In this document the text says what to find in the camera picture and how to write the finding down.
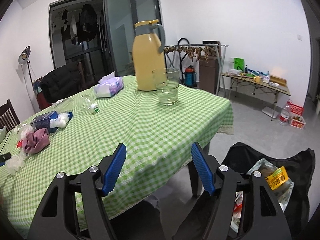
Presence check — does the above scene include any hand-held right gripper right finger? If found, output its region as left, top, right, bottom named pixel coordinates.
left=191, top=142, right=292, bottom=240

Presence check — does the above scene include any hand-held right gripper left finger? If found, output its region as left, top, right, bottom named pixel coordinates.
left=28, top=143, right=127, bottom=240

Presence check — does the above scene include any clear plastic wrap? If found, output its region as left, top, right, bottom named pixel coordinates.
left=5, top=154, right=25, bottom=175
left=14, top=126, right=34, bottom=140

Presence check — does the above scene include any pink cloth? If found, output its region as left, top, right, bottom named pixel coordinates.
left=22, top=128, right=50, bottom=155

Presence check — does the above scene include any blue box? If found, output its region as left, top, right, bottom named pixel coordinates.
left=30, top=110, right=59, bottom=133

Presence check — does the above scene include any clear plastic bottle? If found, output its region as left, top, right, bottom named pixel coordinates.
left=81, top=95, right=100, bottom=115

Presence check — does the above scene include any yellow snack packet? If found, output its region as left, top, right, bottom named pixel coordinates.
left=265, top=166, right=289, bottom=190

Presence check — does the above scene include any clear plastic container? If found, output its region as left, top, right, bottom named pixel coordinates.
left=51, top=97, right=75, bottom=110

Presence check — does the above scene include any black trash bag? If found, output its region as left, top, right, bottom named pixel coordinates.
left=172, top=142, right=315, bottom=240

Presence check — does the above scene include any dark wooden chair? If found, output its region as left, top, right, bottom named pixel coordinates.
left=0, top=99, right=21, bottom=133
left=77, top=61, right=88, bottom=90

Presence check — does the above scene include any green checked tablecloth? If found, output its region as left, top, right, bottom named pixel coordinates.
left=0, top=75, right=234, bottom=239

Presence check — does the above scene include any red fringed cloth stand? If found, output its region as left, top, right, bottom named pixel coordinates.
left=32, top=79, right=48, bottom=110

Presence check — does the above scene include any purple white tissue pack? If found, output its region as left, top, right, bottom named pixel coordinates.
left=94, top=72, right=125, bottom=98

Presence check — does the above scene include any clear glass cup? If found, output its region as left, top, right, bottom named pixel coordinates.
left=152, top=68, right=180, bottom=106

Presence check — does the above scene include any white flat floor base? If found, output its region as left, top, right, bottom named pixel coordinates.
left=261, top=107, right=277, bottom=119

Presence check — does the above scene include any black puffer jacket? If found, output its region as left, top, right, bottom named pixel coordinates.
left=40, top=62, right=80, bottom=103

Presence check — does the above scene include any blue red vacuum cleaner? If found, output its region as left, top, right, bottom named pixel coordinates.
left=178, top=38, right=198, bottom=87

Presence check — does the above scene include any brown cabinet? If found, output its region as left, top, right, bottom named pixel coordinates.
left=199, top=55, right=220, bottom=95

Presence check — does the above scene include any red label water bottle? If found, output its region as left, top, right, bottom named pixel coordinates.
left=278, top=99, right=292, bottom=127

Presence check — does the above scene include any folding table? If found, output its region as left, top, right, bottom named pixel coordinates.
left=217, top=71, right=292, bottom=122

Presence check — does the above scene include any floor lamp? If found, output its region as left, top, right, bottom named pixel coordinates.
left=18, top=46, right=35, bottom=88

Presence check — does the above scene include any white red fruit box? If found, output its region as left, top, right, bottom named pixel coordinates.
left=290, top=112, right=307, bottom=130

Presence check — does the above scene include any group of small table items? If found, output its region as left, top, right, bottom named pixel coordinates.
left=229, top=66, right=270, bottom=83

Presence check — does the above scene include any yellow thermos jug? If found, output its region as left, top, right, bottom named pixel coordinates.
left=132, top=19, right=166, bottom=91

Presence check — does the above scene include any red plastic crate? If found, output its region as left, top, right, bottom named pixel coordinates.
left=290, top=103, right=304, bottom=117

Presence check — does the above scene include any green sign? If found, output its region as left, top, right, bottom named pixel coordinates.
left=234, top=57, right=245, bottom=72

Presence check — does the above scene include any cardboard box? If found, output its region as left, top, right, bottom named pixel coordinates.
left=269, top=75, right=287, bottom=87

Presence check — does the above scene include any row of brown dried foods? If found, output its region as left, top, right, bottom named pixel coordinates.
left=165, top=45, right=215, bottom=62

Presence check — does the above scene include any metal drying rack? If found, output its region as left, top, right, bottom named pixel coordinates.
left=164, top=44, right=229, bottom=98

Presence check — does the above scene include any dark framed sliding glass door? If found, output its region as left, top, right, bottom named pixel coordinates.
left=49, top=0, right=160, bottom=77

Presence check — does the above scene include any row of hanging clothes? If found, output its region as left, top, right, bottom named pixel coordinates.
left=61, top=4, right=105, bottom=46

